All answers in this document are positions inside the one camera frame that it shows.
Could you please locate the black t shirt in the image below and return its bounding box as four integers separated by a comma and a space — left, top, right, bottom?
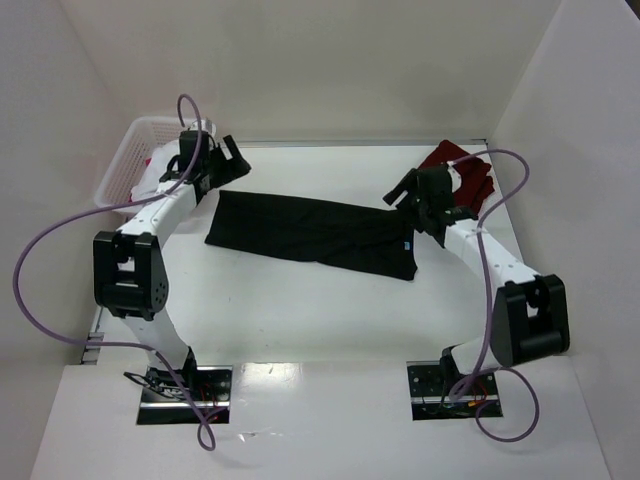
205, 191, 418, 281

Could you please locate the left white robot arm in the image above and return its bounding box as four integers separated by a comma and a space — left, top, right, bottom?
93, 128, 251, 389

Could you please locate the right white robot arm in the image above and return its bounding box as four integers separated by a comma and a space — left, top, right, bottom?
383, 165, 570, 397

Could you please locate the folded dark red t shirt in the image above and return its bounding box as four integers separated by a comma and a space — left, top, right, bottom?
418, 140, 494, 215

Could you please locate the white t shirt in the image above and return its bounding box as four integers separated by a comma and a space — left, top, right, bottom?
132, 140, 180, 202

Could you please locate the white plastic basket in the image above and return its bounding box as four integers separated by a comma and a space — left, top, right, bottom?
94, 116, 195, 218

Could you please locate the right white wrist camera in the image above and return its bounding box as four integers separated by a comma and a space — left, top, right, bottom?
447, 162, 462, 193

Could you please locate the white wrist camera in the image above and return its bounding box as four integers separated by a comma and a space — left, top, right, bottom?
447, 162, 462, 193
190, 118, 217, 136

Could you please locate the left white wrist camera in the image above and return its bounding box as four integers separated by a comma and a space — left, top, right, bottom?
190, 118, 217, 136

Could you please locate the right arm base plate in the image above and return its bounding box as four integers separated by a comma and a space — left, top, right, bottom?
407, 362, 503, 421

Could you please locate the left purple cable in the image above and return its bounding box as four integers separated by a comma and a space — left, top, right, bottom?
10, 93, 232, 449

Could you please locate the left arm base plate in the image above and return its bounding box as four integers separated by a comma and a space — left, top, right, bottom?
125, 365, 233, 426

